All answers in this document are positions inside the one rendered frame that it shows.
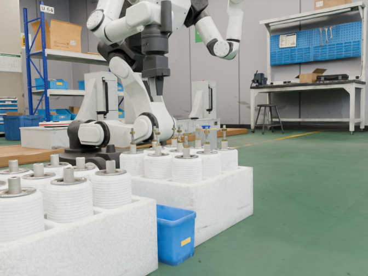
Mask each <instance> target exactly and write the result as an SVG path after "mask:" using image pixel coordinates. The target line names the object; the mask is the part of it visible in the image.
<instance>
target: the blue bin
mask: <svg viewBox="0 0 368 276"><path fill-rule="evenodd" d="M156 211H157V248H158V262H161V263H165V264H167V265H170V266H177V265H179V264H180V263H182V262H183V261H185V260H187V259H188V258H190V257H192V256H193V255H194V230H195V218H196V217H197V213H196V212H195V211H193V210H187V209H181V208H176V207H172V206H166V205H160V204H156Z"/></svg>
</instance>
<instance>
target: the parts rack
mask: <svg viewBox="0 0 368 276"><path fill-rule="evenodd" d="M40 5H44V2H43V1H39V7H40V17H39V18H36V19H33V20H31V21H28V18H27V8H23V15H24V33H25V51H26V69H27V87H28V105H29V115H35V112H36V110H37V109H38V107H39V104H40V102H41V100H42V98H43V96H44V97H45V117H46V118H43V119H46V121H43V122H53V121H50V109H49V96H85V90H61V89H48V69H47V60H55V61H66V62H76V63H82V64H93V65H103V66H108V68H109V72H111V70H110V65H109V63H108V62H107V61H106V60H105V59H104V58H103V57H102V56H100V55H92V54H83V53H75V52H70V51H62V50H54V49H46V38H45V18H44V11H41V6H40ZM38 19H40V20H41V23H40V25H39V27H38V30H37V32H36V35H35V37H34V39H33V42H32V44H31V47H29V37H28V23H29V22H32V21H35V20H38ZM40 28H41V38H42V50H39V51H34V52H31V53H30V51H31V49H32V46H33V44H34V42H35V39H36V37H37V34H38V31H39V29H40ZM30 58H35V59H43V77H42V75H41V74H40V72H39V71H38V69H37V68H36V66H35V65H34V63H33V62H32V60H31V59H30ZM30 62H31V63H32V64H33V66H34V67H35V69H36V70H37V72H38V74H39V75H40V77H41V78H42V80H43V81H44V85H38V86H33V87H32V84H31V65H30ZM35 87H44V90H34V91H32V88H35ZM117 93H118V96H124V92H123V91H118V92H117ZM32 96H42V97H41V99H40V101H39V103H38V105H37V107H36V109H35V111H34V112H33V102H32Z"/></svg>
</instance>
